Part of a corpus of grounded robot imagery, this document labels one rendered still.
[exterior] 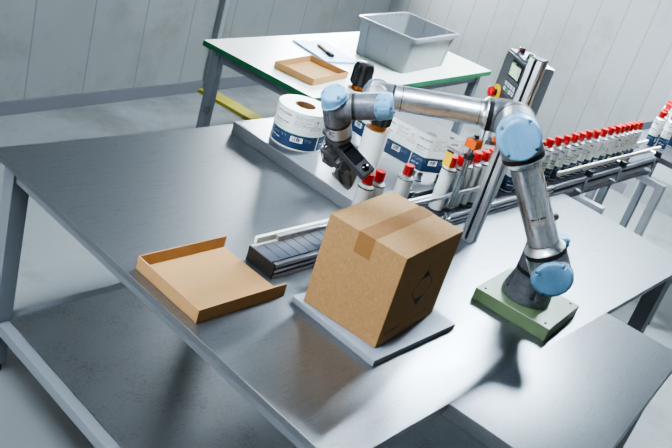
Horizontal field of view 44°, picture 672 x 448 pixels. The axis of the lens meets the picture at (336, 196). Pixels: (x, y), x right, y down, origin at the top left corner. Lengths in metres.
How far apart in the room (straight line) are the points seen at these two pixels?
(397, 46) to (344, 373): 2.95
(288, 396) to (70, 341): 1.19
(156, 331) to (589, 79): 4.58
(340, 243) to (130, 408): 0.97
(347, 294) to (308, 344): 0.16
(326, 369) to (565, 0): 5.17
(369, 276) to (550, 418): 0.58
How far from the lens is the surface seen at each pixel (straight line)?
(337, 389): 1.98
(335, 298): 2.14
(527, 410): 2.19
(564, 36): 6.84
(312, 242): 2.44
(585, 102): 6.81
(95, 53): 5.25
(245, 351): 2.01
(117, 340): 2.97
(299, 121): 2.99
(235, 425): 2.74
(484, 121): 2.33
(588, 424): 2.26
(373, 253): 2.04
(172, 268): 2.24
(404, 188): 2.65
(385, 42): 4.77
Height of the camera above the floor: 2.01
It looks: 24 degrees down
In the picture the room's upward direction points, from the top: 17 degrees clockwise
